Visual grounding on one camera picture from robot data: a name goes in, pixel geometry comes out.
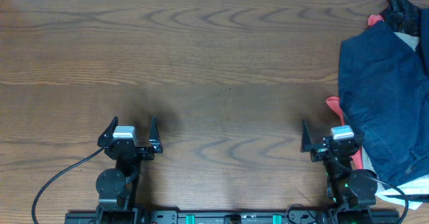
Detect white light blue garment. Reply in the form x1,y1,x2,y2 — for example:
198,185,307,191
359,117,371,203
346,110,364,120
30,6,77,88
374,175,429,211

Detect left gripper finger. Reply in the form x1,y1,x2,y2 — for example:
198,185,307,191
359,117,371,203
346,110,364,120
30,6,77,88
97,116,118,147
149,116,164,154

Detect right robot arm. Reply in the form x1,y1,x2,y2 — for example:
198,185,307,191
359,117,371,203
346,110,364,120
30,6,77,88
300,121,377,223

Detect red garment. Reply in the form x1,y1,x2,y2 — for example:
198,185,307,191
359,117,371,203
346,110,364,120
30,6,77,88
325,15,384,169

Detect dark blue denim shorts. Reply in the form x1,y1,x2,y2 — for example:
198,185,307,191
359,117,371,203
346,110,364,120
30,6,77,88
338,9,428,186

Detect black patterned garment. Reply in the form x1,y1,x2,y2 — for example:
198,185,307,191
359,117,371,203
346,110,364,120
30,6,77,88
380,0,421,37

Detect beige khaki garment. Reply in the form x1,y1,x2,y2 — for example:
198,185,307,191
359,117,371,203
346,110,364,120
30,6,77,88
362,32,420,171

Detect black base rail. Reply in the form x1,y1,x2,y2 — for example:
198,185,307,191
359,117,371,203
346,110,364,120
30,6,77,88
64,209,400,224

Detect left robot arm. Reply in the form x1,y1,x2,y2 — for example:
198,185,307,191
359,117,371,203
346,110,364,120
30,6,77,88
96,117,163,223

